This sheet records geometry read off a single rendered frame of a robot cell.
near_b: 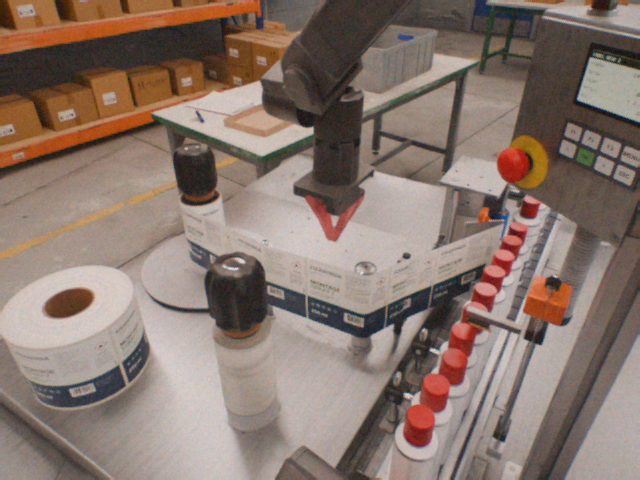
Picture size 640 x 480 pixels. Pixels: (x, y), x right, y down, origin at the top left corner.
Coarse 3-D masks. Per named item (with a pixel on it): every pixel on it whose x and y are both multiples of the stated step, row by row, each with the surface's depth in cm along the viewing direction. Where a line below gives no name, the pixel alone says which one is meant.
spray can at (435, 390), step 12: (432, 384) 57; (444, 384) 57; (420, 396) 58; (432, 396) 56; (444, 396) 56; (432, 408) 57; (444, 408) 58; (444, 420) 58; (444, 432) 59; (444, 444) 61
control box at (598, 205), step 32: (544, 32) 47; (576, 32) 44; (608, 32) 41; (544, 64) 48; (576, 64) 44; (544, 96) 49; (544, 128) 49; (608, 128) 43; (544, 160) 50; (544, 192) 51; (576, 192) 48; (608, 192) 44; (608, 224) 45
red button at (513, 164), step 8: (504, 152) 52; (512, 152) 51; (520, 152) 51; (504, 160) 51; (512, 160) 51; (520, 160) 50; (528, 160) 51; (504, 168) 52; (512, 168) 51; (520, 168) 50; (528, 168) 51; (504, 176) 52; (512, 176) 51; (520, 176) 51
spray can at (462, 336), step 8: (456, 328) 65; (464, 328) 65; (472, 328) 65; (456, 336) 64; (464, 336) 63; (472, 336) 63; (448, 344) 66; (456, 344) 64; (464, 344) 63; (472, 344) 64; (440, 352) 67; (464, 352) 64; (472, 352) 66; (472, 360) 65; (472, 368) 65; (472, 376) 67
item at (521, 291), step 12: (552, 228) 124; (540, 240) 119; (540, 252) 115; (528, 276) 107; (528, 288) 104; (516, 300) 100; (516, 312) 97; (504, 348) 89; (492, 372) 84; (468, 432) 74; (456, 468) 70
